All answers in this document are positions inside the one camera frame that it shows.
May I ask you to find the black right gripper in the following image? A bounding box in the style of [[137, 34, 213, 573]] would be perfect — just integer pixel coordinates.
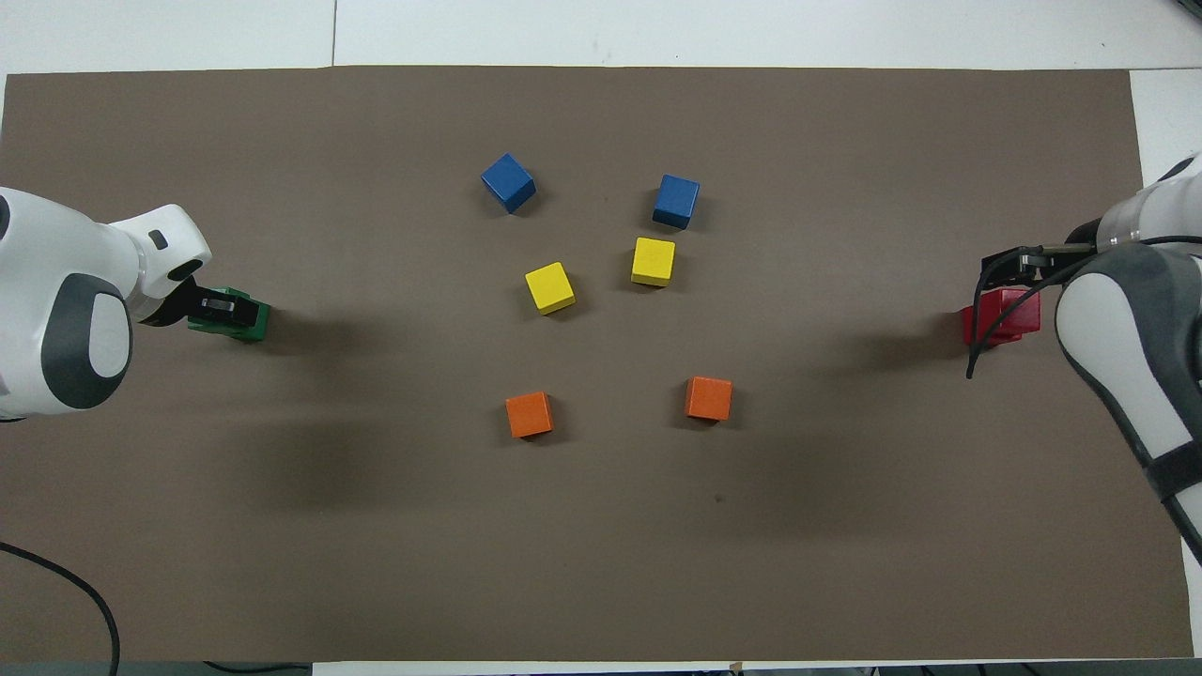
[[980, 218, 1106, 294]]

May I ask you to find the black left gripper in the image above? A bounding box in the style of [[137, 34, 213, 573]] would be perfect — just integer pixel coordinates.
[[141, 276, 261, 331]]

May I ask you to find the green wooden cube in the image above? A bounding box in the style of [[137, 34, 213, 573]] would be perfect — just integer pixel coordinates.
[[187, 285, 270, 335], [230, 302, 272, 345]]

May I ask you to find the red wooden cube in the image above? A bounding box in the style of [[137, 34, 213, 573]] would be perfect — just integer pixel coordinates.
[[977, 286, 1042, 339], [960, 304, 1023, 349]]

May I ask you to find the blue wooden cube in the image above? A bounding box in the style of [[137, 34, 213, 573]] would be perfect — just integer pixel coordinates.
[[653, 174, 701, 231], [481, 153, 537, 215]]

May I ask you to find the orange wooden cube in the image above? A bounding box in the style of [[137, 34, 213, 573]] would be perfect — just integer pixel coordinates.
[[505, 392, 555, 439], [685, 376, 733, 423]]

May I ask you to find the yellow wooden cube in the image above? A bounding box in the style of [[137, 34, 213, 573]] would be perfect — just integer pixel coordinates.
[[524, 262, 577, 315], [631, 237, 677, 288]]

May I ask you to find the brown table mat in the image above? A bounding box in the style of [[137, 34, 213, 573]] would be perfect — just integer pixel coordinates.
[[0, 66, 1194, 664]]

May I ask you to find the black cable with metal plug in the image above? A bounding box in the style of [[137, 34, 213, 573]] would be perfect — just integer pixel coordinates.
[[0, 541, 122, 676]]

